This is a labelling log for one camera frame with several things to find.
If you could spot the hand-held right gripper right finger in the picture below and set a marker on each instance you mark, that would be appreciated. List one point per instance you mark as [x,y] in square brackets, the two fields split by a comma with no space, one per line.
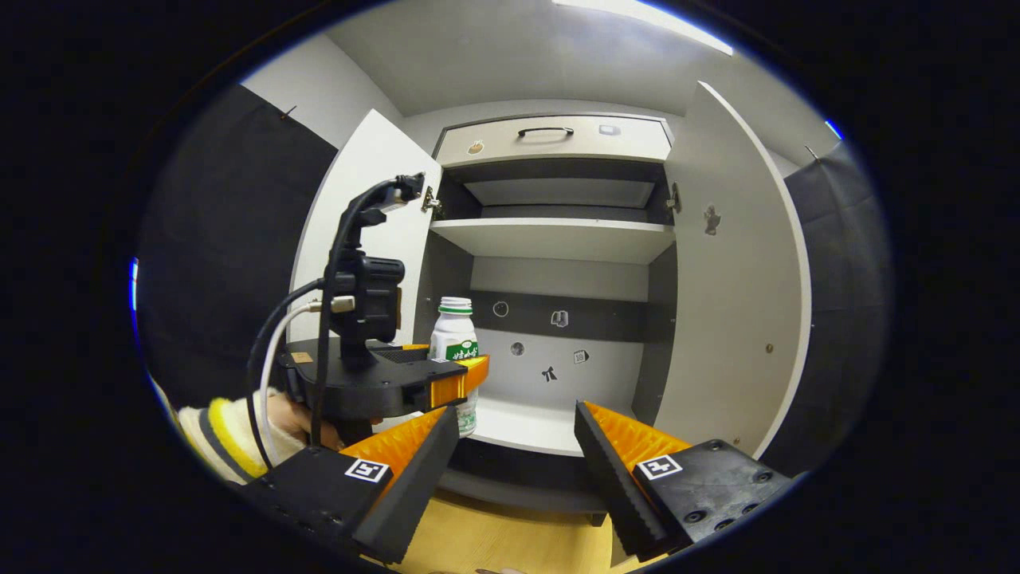
[610,486]

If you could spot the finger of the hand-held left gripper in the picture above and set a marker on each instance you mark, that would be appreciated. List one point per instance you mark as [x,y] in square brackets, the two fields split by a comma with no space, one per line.
[410,347]
[454,387]

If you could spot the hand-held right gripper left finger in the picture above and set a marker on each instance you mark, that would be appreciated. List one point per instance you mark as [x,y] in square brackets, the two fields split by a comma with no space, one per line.
[418,486]

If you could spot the white plastic bottle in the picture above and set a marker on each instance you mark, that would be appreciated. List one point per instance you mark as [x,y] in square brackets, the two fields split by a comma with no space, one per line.
[454,331]

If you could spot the grey and white cabinet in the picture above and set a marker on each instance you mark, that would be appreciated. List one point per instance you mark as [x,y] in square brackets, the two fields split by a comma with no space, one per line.
[558,279]

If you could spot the cabinet door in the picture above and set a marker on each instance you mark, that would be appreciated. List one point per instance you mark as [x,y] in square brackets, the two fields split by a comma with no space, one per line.
[374,159]
[733,303]

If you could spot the white cabinet shelf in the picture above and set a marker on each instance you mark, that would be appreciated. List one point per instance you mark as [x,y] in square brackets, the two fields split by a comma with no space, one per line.
[558,239]
[534,426]

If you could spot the metal door hinge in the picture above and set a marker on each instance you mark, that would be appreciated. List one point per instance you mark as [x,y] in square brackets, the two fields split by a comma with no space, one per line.
[432,201]
[675,198]

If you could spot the beige cabinet drawer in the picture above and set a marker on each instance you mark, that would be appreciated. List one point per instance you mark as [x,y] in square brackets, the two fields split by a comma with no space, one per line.
[550,147]

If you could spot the black backdrop cloth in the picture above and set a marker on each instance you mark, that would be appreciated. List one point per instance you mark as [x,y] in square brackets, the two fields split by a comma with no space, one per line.
[845,319]
[223,255]

